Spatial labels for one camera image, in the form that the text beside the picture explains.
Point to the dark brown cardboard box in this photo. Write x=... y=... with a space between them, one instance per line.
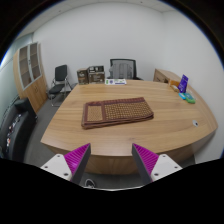
x=97 y=78

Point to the black visitor chair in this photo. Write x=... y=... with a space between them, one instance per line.
x=61 y=73

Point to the black leather sofa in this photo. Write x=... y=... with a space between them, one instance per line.
x=16 y=130

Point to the black mesh office chair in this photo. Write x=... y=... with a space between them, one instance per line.
x=122 y=70

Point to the black printed cardboard box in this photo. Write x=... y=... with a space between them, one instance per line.
x=96 y=69

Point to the small orange wooden box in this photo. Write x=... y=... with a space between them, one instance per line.
x=174 y=83

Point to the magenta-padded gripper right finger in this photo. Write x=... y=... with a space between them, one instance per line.
x=148 y=160

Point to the white printed paper sheet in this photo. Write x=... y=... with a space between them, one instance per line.
x=116 y=81

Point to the maroon patterned woven towel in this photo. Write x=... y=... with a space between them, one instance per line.
x=116 y=111

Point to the wooden glass-door shelf cabinet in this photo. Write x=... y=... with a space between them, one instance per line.
x=34 y=90

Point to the low wooden side cabinet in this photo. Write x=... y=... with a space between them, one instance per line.
x=163 y=76

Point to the white round desk grommet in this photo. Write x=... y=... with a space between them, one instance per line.
x=195 y=123

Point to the green small box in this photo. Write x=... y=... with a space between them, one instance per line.
x=190 y=99

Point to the teal small box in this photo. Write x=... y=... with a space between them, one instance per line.
x=183 y=96

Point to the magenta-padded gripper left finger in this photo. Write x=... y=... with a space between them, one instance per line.
x=76 y=159

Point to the purple standing card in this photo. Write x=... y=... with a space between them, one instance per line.
x=183 y=83

